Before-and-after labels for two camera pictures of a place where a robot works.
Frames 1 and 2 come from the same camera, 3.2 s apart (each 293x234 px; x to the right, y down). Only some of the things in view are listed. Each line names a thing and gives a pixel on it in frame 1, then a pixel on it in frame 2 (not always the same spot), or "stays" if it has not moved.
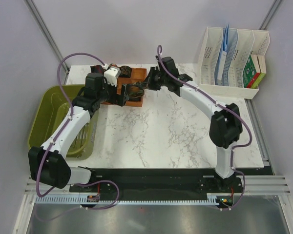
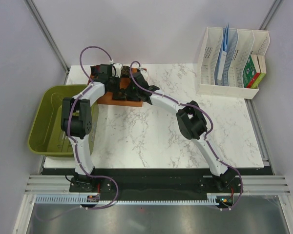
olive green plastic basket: (51, 104) stays
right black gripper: (149, 81) → (129, 92)
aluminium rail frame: (262, 185) stays
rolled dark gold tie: (125, 71) stays
